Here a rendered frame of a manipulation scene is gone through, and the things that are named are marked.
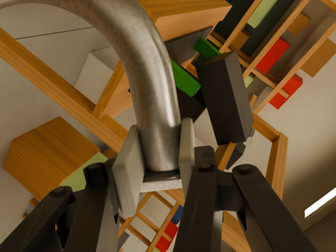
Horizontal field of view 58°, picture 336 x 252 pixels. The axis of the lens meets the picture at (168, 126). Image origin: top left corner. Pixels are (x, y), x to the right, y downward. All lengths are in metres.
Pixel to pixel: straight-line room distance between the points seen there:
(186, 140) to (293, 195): 7.06
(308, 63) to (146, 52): 5.43
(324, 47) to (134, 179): 5.45
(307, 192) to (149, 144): 7.00
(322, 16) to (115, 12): 5.89
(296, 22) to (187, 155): 5.38
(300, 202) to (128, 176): 7.17
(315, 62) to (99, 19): 5.45
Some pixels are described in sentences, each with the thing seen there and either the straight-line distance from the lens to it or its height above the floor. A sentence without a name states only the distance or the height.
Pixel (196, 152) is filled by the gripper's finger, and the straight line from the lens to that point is 0.18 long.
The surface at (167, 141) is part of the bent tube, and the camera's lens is 0.20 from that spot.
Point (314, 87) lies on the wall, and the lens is 6.24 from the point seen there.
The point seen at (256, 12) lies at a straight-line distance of 5.52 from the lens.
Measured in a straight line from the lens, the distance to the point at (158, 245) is 5.76.
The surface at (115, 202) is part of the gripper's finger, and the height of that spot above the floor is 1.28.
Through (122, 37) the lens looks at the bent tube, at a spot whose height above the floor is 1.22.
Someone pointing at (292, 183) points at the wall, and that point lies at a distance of 7.07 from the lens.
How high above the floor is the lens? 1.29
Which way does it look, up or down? 4 degrees down
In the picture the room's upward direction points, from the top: 129 degrees clockwise
